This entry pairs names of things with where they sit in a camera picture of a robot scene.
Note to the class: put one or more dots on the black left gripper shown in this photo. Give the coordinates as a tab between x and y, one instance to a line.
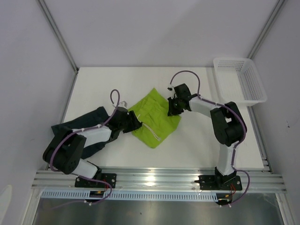
134	123

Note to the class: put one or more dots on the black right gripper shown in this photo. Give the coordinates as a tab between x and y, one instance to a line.
172	111

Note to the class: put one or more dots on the lime green shorts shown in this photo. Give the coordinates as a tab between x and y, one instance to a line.
152	112

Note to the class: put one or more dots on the dark navy shorts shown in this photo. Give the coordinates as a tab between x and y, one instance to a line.
87	125

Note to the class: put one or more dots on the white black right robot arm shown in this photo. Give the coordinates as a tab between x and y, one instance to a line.
228	126

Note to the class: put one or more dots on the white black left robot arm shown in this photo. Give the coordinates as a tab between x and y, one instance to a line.
81	138

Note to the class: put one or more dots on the white plastic basket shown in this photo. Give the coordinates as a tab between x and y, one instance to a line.
238	80

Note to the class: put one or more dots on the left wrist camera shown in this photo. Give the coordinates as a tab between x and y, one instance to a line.
123	104

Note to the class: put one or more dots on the aluminium mounting rail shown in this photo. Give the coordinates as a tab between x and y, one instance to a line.
164	180

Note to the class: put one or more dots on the white slotted cable duct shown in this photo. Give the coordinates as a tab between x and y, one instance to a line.
131	195

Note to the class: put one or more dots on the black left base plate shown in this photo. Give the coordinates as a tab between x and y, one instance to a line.
103	180

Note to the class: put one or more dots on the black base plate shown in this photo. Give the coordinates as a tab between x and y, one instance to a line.
103	180
208	181

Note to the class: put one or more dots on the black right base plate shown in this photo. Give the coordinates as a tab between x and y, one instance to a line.
208	181

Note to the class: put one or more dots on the right aluminium frame post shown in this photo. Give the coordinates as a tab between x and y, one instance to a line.
276	11

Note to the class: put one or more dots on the aluminium frame post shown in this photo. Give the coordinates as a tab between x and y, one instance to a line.
276	11
56	31

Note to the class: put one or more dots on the left aluminium frame post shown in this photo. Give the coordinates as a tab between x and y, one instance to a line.
56	31

